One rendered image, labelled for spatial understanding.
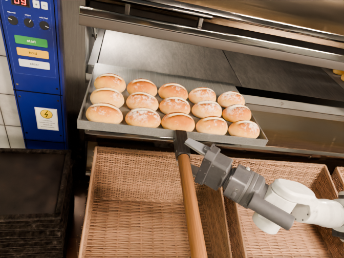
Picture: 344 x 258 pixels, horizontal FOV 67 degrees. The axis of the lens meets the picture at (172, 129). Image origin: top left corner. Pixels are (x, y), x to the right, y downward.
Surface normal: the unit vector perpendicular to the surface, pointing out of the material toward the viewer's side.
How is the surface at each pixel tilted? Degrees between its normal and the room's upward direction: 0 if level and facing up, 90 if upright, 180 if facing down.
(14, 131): 90
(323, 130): 70
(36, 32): 90
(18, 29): 90
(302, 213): 76
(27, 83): 90
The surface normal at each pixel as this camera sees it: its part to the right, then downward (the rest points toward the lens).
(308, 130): 0.16, 0.37
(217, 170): -0.49, 0.48
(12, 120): 0.10, 0.66
